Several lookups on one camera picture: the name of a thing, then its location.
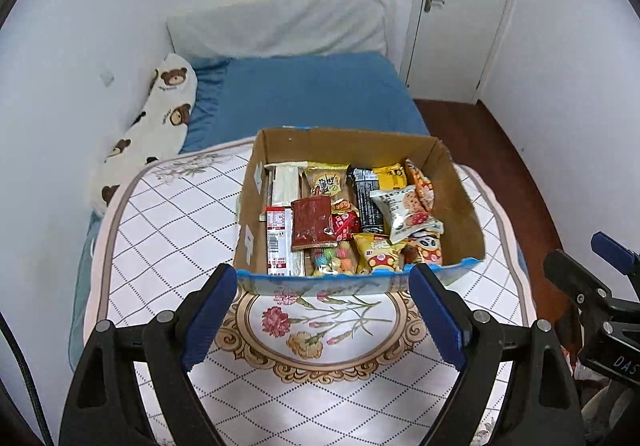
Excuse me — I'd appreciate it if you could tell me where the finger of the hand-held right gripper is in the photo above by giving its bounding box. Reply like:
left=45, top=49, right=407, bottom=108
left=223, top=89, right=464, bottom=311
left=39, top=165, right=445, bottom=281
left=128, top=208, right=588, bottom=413
left=591, top=232, right=640, bottom=277
left=543, top=249, right=611, bottom=315

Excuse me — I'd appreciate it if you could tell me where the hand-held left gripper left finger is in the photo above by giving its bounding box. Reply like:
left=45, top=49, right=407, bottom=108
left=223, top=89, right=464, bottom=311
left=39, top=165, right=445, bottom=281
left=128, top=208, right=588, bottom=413
left=59, top=263, right=238, bottom=446

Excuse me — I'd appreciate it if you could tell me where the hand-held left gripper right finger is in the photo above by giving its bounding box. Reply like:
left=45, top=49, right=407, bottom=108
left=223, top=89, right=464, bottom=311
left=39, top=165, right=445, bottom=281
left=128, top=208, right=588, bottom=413
left=407, top=263, right=586, bottom=446

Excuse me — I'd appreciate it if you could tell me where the cardboard box with blue rim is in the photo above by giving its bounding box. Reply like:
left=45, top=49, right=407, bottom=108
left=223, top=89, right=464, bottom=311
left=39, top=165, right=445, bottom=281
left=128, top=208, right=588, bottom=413
left=233, top=127, right=487, bottom=297

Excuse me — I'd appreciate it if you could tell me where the cream snack packet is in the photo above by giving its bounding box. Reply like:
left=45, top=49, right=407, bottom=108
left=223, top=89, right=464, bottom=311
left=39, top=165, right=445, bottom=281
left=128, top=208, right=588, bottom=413
left=265, top=161, right=308, bottom=207

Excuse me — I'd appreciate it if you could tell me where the pale cloth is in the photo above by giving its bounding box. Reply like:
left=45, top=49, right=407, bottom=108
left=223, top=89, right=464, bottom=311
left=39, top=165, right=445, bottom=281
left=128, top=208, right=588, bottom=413
left=582, top=376, right=636, bottom=446

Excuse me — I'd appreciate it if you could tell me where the panda print snack packet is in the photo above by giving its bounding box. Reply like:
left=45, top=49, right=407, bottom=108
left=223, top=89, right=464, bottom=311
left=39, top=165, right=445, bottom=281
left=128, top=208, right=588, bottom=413
left=402, top=231, right=443, bottom=267

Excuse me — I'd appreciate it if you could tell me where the yellow red snack packet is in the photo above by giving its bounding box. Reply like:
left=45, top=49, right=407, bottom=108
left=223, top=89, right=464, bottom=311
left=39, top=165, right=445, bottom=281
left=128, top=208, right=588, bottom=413
left=352, top=232, right=403, bottom=274

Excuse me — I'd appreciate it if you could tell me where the red and white snack box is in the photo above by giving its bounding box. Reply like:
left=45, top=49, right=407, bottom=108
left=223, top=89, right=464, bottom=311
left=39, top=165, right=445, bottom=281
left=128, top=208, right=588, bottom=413
left=264, top=206, right=293, bottom=275

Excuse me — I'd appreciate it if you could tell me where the white cookie snack packet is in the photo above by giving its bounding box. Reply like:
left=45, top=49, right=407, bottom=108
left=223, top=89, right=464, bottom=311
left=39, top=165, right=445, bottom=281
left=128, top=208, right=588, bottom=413
left=369, top=185, right=445, bottom=244

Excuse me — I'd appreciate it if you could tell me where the colourful candy packet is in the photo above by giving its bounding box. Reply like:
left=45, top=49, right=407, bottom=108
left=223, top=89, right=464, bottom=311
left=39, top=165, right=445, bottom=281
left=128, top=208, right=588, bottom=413
left=307, top=241, right=358, bottom=277

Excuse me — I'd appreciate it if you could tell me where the black snack packet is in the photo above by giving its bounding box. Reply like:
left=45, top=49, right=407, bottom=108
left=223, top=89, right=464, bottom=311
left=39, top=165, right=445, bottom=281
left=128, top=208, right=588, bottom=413
left=347, top=166, right=388, bottom=234

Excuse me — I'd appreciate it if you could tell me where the small red snack packet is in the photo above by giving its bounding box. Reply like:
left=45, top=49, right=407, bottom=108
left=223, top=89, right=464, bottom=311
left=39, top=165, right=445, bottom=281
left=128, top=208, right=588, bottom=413
left=330, top=199, right=361, bottom=242

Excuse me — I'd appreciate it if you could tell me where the dark red snack packet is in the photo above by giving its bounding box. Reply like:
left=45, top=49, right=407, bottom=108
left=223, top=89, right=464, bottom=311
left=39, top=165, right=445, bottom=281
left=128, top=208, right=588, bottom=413
left=290, top=195, right=337, bottom=251

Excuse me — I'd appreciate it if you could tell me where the yellow brown snack packet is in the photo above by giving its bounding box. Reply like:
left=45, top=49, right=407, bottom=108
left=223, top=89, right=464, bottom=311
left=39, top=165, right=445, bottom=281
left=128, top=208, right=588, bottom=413
left=304, top=162, right=351, bottom=199

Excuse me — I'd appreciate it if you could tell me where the bear print pillow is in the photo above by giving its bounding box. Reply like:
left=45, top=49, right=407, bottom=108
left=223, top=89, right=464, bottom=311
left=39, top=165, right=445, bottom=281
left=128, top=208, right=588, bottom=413
left=90, top=53, right=198, bottom=217

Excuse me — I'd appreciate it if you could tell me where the blue bed sheet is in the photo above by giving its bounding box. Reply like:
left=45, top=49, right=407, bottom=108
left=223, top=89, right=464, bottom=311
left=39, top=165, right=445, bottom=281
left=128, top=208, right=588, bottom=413
left=70, top=51, right=431, bottom=372

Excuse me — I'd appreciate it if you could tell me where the white door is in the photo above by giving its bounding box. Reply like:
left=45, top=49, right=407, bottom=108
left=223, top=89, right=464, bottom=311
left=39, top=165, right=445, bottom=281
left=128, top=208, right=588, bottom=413
left=402, top=0, right=523, bottom=104

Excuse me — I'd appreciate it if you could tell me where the white pillow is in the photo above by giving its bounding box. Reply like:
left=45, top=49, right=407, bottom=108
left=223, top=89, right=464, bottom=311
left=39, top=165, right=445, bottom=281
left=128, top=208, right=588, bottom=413
left=166, top=0, right=388, bottom=60

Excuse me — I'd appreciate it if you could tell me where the black cable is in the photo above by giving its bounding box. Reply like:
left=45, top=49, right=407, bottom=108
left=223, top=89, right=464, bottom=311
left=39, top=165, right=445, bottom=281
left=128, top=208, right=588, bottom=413
left=0, top=313, right=53, bottom=446

